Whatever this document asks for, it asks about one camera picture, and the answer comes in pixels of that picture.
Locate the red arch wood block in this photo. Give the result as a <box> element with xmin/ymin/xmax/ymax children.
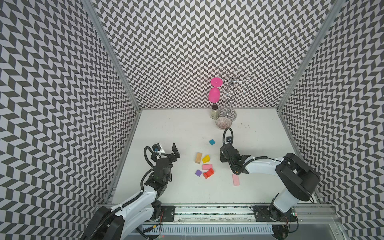
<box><xmin>203</xmin><ymin>168</ymin><xmax>215</xmax><ymax>179</ymax></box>

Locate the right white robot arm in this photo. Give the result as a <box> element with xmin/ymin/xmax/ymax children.
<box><xmin>220</xmin><ymin>143</ymin><xmax>320</xmax><ymax>222</ymax></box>

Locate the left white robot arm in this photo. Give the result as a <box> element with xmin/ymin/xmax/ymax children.
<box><xmin>80</xmin><ymin>143</ymin><xmax>181</xmax><ymax>240</ymax></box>

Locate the yellow triangular wood block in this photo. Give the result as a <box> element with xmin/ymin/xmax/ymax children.
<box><xmin>202</xmin><ymin>155</ymin><xmax>210</xmax><ymax>164</ymax></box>

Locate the natural wood block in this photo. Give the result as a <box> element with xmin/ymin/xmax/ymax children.
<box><xmin>195</xmin><ymin>153</ymin><xmax>202</xmax><ymax>164</ymax></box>

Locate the pink rectangular wood block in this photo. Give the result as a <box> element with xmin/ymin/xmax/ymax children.
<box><xmin>202</xmin><ymin>164</ymin><xmax>213</xmax><ymax>171</ymax></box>

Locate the striped ceramic bowl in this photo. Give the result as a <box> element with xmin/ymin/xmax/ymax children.
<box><xmin>215</xmin><ymin>117</ymin><xmax>232</xmax><ymax>130</ymax></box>

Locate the purple wood cube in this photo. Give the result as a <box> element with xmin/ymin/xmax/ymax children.
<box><xmin>195</xmin><ymin>170</ymin><xmax>203</xmax><ymax>177</ymax></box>

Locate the glass spice jar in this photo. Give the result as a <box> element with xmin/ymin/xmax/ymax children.
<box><xmin>211</xmin><ymin>103</ymin><xmax>219</xmax><ymax>120</ymax></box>

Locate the pink lamp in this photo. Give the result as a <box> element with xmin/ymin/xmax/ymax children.
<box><xmin>209</xmin><ymin>78</ymin><xmax>223</xmax><ymax>103</ymax></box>

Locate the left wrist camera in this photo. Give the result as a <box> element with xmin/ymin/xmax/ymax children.
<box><xmin>152</xmin><ymin>143</ymin><xmax>165</xmax><ymax>155</ymax></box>

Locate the metal base rail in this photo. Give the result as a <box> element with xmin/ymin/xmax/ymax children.
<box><xmin>139</xmin><ymin>204</ymin><xmax>341</xmax><ymax>237</ymax></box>

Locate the chrome wire stand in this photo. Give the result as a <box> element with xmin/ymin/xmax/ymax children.
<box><xmin>219</xmin><ymin>67</ymin><xmax>254</xmax><ymax>122</ymax></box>

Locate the left corner metal post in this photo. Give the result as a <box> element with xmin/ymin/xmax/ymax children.
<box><xmin>82</xmin><ymin>0</ymin><xmax>141</xmax><ymax>112</ymax></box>

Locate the corner metal post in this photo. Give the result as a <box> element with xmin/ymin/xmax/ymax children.
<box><xmin>276</xmin><ymin>0</ymin><xmax>346</xmax><ymax>113</ymax></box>
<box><xmin>82</xmin><ymin>0</ymin><xmax>141</xmax><ymax>112</ymax></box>

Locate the right corner metal post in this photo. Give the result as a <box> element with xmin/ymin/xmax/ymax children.
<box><xmin>276</xmin><ymin>0</ymin><xmax>346</xmax><ymax>113</ymax></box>

